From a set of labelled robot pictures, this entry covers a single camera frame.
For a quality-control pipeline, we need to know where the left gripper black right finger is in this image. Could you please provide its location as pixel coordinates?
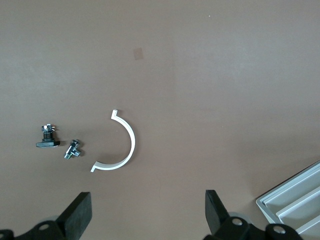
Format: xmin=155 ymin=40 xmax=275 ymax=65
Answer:
xmin=203 ymin=189 xmax=266 ymax=240

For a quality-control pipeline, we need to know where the white half ring clamp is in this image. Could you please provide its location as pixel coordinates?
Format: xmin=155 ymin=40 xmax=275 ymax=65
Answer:
xmin=90 ymin=108 xmax=137 ymax=174

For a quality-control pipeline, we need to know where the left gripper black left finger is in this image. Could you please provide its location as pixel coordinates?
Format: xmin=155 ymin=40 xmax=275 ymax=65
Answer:
xmin=27 ymin=191 xmax=93 ymax=240

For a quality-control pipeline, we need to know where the white paper sheet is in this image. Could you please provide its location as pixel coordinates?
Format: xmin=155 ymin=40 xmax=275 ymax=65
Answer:
xmin=255 ymin=159 xmax=320 ymax=236

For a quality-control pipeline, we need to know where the black switch with spring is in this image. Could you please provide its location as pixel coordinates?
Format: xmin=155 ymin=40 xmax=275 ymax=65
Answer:
xmin=35 ymin=123 xmax=61 ymax=149

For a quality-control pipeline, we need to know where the small metal fitting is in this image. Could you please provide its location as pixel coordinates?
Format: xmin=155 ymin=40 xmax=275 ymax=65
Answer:
xmin=63 ymin=138 xmax=83 ymax=160

